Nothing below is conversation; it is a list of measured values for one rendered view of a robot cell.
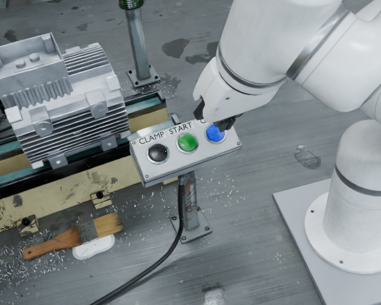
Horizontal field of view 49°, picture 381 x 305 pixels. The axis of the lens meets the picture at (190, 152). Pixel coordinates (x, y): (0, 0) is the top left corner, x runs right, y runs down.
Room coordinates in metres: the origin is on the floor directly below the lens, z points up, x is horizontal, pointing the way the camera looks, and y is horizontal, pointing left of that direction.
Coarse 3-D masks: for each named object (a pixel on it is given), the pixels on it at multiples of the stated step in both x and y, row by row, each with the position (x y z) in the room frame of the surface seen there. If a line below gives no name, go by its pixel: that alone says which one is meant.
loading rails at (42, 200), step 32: (160, 96) 0.75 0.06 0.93; (160, 128) 0.66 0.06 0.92; (0, 160) 0.62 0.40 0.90; (96, 160) 0.58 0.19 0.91; (128, 160) 0.61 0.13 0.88; (0, 192) 0.52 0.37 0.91; (32, 192) 0.54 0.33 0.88; (64, 192) 0.56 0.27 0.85; (96, 192) 0.57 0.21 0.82; (0, 224) 0.51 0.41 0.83; (32, 224) 0.50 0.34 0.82
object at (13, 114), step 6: (108, 78) 0.62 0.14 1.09; (114, 78) 0.62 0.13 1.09; (108, 84) 0.61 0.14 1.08; (114, 84) 0.61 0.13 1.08; (108, 90) 0.61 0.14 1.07; (114, 90) 0.61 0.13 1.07; (12, 108) 0.55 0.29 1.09; (18, 108) 0.56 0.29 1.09; (6, 114) 0.55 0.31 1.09; (12, 114) 0.55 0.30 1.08; (18, 114) 0.55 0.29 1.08; (12, 120) 0.54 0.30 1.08; (18, 120) 0.54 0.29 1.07; (126, 132) 0.61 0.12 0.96; (120, 138) 0.61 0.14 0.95; (36, 162) 0.55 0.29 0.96; (42, 162) 0.55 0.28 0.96
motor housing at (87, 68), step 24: (96, 48) 0.69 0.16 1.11; (72, 72) 0.63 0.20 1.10; (96, 72) 0.63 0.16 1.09; (72, 96) 0.60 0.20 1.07; (120, 96) 0.61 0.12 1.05; (24, 120) 0.56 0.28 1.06; (72, 120) 0.57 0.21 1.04; (96, 120) 0.57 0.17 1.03; (120, 120) 0.59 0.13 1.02; (24, 144) 0.52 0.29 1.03; (48, 144) 0.54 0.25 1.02; (72, 144) 0.55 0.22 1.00; (96, 144) 0.57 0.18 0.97
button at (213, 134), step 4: (212, 124) 0.49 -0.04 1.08; (208, 128) 0.48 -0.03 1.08; (212, 128) 0.48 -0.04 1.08; (216, 128) 0.48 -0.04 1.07; (208, 132) 0.48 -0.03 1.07; (212, 132) 0.48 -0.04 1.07; (216, 132) 0.48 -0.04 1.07; (224, 132) 0.48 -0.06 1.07; (208, 136) 0.47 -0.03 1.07; (212, 136) 0.47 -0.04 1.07; (216, 136) 0.47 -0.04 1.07; (220, 136) 0.47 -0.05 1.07; (212, 140) 0.47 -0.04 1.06; (216, 140) 0.47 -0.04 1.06; (220, 140) 0.47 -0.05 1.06
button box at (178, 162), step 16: (176, 128) 0.49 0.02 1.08; (192, 128) 0.49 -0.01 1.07; (144, 144) 0.46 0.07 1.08; (176, 144) 0.46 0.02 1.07; (208, 144) 0.47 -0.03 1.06; (224, 144) 0.47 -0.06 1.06; (240, 144) 0.47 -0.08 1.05; (144, 160) 0.44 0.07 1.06; (176, 160) 0.44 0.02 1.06; (192, 160) 0.44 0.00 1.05; (208, 160) 0.45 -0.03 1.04; (144, 176) 0.41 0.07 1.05; (160, 176) 0.42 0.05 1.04; (176, 176) 0.45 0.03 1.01
